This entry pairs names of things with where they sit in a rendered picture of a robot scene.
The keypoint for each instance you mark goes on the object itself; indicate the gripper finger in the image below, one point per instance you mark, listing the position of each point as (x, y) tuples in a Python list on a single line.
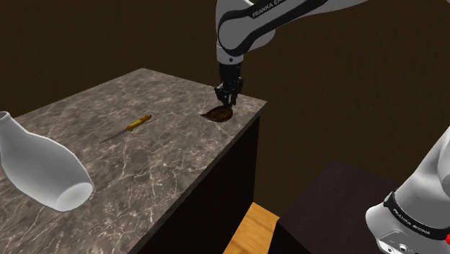
[(236, 92), (221, 94)]

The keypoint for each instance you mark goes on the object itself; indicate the white vase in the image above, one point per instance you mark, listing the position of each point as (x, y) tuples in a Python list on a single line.
[(42, 168)]

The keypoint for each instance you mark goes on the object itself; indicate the brown leaf-shaped dish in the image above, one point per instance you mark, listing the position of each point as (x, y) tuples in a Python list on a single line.
[(219, 114)]

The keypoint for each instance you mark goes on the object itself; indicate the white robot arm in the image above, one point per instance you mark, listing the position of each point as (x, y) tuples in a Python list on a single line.
[(246, 31)]

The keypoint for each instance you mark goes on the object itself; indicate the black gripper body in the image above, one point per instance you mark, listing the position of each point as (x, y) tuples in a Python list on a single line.
[(230, 73)]

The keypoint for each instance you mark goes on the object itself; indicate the dark robot stand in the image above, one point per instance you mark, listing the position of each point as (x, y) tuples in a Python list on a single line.
[(327, 211)]

